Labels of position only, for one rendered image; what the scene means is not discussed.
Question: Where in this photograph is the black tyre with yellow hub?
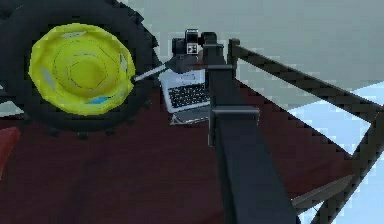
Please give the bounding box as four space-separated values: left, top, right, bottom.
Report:
0 0 162 140

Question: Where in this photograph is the gray laptop with stickers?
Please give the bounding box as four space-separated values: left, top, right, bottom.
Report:
158 67 212 127

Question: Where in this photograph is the dark red bed, black frame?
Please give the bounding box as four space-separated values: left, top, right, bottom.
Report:
0 37 384 224

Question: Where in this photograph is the red pillow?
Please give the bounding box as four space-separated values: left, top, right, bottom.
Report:
0 126 22 182

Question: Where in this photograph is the white pillow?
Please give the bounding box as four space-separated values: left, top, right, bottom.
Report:
0 99 25 118

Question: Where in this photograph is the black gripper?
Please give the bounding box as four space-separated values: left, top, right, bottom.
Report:
131 37 202 84

